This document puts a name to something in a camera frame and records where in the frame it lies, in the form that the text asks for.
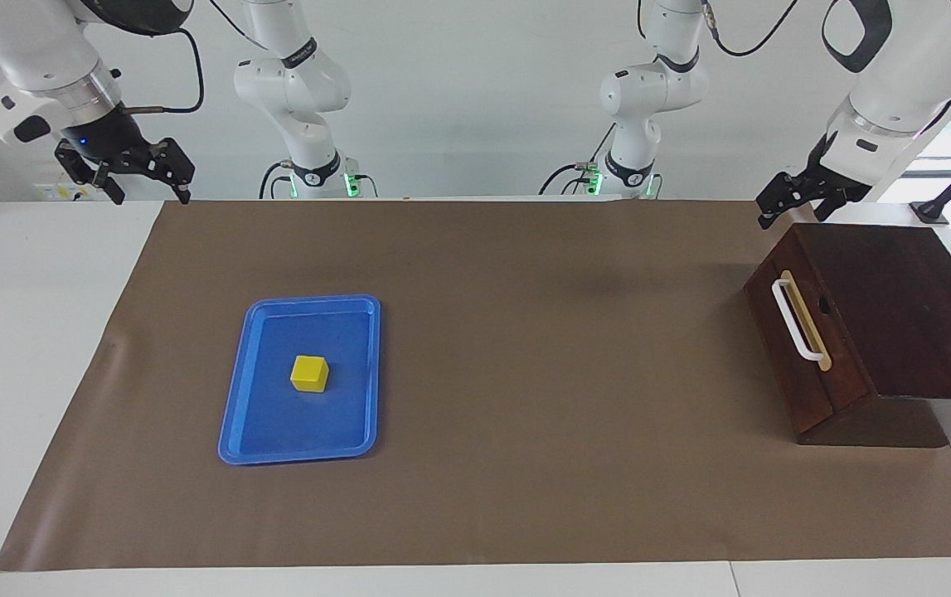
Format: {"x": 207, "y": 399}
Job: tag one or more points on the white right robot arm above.
{"x": 293, "y": 83}

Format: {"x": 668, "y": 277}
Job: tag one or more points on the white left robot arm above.
{"x": 898, "y": 75}

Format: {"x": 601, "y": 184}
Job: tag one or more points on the dark wooden cabinet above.
{"x": 914, "y": 315}

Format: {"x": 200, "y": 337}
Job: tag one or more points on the brown paper mat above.
{"x": 525, "y": 414}

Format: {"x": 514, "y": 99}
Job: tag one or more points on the white wall outlet box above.
{"x": 60, "y": 192}

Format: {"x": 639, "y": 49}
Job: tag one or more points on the blue plastic tray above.
{"x": 276, "y": 423}

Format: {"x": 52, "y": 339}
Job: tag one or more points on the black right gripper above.
{"x": 110, "y": 137}

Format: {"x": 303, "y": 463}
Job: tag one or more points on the yellow block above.
{"x": 309, "y": 375}

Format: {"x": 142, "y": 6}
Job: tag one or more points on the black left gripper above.
{"x": 836, "y": 170}

